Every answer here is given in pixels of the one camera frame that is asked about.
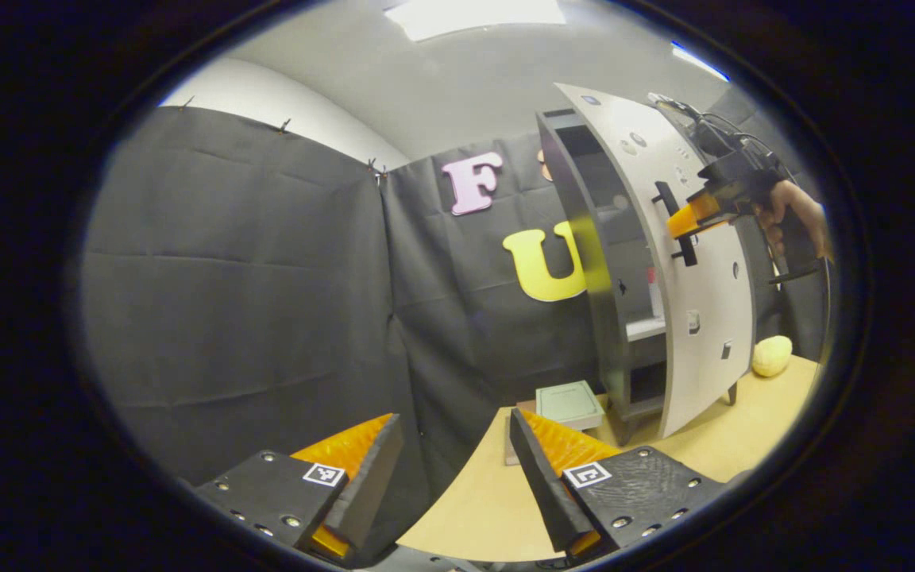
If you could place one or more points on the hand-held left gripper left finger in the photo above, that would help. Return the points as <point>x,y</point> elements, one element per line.
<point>366,485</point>

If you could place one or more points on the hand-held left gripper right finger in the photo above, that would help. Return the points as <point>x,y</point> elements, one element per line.
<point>541,485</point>

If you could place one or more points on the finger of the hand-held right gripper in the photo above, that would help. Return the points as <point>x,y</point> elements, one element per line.
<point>688,216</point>

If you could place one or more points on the dark grey cabinet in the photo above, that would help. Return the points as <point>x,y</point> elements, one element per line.
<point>577,206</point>

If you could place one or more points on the green book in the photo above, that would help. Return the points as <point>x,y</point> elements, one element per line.
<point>569,403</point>

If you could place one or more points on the pale yellow lumpy sponge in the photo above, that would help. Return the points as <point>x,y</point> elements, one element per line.
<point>772,356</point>

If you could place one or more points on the black backdrop cloth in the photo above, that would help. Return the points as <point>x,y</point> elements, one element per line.
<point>251,302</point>

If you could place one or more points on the large ceiling light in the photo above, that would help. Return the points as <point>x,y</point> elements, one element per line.
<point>473,16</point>

